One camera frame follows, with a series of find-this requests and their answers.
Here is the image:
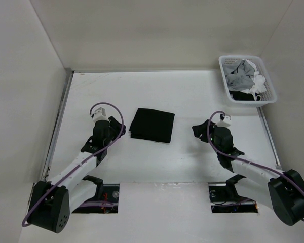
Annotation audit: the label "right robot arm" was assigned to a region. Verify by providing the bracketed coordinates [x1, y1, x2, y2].
[192, 120, 304, 226]

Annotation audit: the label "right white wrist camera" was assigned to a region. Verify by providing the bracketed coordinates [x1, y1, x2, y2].
[216, 114, 232, 128]

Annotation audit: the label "white plastic basket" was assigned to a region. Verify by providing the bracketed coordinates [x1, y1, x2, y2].
[218, 55, 277, 108]

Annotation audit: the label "purple cable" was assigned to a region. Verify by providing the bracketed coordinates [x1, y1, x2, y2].
[21, 102, 125, 227]
[207, 110, 304, 226]

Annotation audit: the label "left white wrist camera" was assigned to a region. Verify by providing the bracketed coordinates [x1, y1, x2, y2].
[91, 107, 109, 123]

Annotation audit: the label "grey tank top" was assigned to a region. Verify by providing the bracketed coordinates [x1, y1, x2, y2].
[223, 59, 257, 92]

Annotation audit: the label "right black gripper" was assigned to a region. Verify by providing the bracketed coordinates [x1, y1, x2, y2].
[192, 119, 221, 155]

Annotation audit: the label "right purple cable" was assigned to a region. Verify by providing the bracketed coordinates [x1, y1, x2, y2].
[207, 110, 304, 226]

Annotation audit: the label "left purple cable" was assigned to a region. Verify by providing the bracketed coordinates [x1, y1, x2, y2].
[21, 102, 125, 227]

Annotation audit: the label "white tank top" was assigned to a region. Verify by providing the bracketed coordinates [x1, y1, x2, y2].
[242, 59, 267, 101]

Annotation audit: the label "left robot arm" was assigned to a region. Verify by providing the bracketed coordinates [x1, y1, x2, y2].
[22, 116, 126, 233]

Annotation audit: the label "black tank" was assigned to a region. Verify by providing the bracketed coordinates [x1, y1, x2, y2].
[230, 91, 254, 101]
[129, 108, 175, 144]

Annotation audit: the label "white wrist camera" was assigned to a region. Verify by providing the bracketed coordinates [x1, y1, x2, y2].
[216, 114, 232, 128]
[91, 107, 109, 123]

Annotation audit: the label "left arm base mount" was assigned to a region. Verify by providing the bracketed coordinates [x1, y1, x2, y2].
[72, 175, 120, 214]

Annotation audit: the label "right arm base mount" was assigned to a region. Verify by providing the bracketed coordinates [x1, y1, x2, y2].
[208, 175, 258, 213]

